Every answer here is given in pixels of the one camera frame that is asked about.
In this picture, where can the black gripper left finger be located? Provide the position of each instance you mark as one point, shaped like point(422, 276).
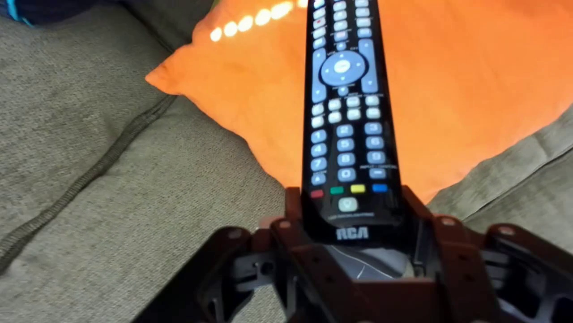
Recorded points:
point(256, 280)

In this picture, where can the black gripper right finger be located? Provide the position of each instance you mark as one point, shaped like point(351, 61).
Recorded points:
point(501, 280)

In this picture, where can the black RCA remote blue buttons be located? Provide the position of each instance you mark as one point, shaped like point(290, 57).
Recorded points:
point(345, 136)

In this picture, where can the grey-brown fabric sofa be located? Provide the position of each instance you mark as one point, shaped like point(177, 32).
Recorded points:
point(118, 208)

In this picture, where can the orange pillow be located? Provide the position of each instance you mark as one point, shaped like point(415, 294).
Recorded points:
point(476, 90)

